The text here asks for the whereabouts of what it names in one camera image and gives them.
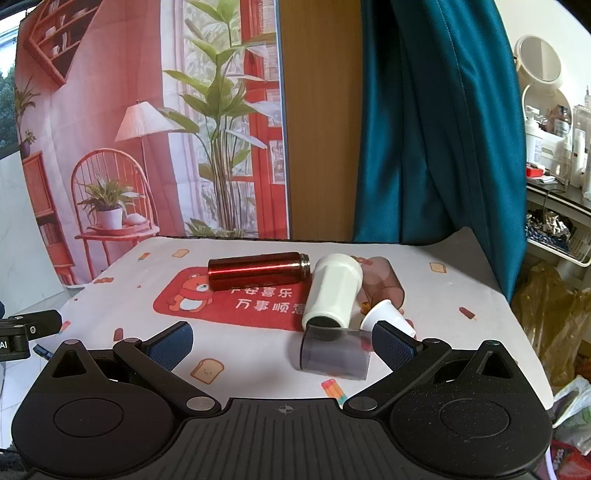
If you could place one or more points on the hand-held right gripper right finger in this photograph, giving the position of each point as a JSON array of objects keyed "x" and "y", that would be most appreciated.
[{"x": 393, "y": 345}]

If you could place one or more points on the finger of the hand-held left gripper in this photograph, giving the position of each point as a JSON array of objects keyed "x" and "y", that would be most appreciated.
[{"x": 42, "y": 320}]

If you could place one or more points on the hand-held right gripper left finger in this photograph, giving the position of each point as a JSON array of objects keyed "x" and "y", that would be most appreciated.
[{"x": 170, "y": 345}]

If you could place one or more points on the translucent grey cup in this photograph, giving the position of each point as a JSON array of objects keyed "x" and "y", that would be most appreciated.
[{"x": 333, "y": 353}]

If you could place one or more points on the small white cup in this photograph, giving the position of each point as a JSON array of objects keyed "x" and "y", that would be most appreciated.
[{"x": 387, "y": 314}]

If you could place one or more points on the translucent brown cup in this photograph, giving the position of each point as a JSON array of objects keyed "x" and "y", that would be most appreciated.
[{"x": 385, "y": 282}]

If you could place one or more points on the white tall cup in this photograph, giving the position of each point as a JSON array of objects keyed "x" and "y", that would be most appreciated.
[{"x": 333, "y": 288}]

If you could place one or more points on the red metal thermos bottle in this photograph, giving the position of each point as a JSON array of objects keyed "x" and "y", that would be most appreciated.
[{"x": 256, "y": 272}]

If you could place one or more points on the yellow plastic bag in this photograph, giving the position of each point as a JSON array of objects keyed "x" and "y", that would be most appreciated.
[{"x": 549, "y": 323}]

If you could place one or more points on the white plastic bag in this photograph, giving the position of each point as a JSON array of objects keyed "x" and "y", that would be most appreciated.
[{"x": 575, "y": 410}]

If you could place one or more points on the red plastic bag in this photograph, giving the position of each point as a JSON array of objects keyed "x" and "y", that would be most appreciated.
[{"x": 570, "y": 461}]

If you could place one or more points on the teal curtain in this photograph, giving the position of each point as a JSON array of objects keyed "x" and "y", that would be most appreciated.
[{"x": 438, "y": 138}]

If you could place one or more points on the white storage rack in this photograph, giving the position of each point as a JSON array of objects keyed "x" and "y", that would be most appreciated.
[{"x": 561, "y": 207}]

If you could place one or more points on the small red box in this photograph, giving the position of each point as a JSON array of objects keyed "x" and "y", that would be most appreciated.
[{"x": 534, "y": 171}]

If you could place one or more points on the wooden cabinet panel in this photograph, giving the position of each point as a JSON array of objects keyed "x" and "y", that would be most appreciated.
[{"x": 318, "y": 115}]

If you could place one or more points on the white pump bottle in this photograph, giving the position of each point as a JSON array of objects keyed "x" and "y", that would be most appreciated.
[{"x": 534, "y": 138}]

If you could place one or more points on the white slim bottle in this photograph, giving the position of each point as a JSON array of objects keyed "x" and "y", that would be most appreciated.
[{"x": 578, "y": 145}]

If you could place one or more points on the round white mirror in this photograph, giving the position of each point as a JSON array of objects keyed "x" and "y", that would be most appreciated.
[{"x": 539, "y": 57}]

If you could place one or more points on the printed wall tapestry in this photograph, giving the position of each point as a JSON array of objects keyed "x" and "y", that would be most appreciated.
[{"x": 138, "y": 138}]

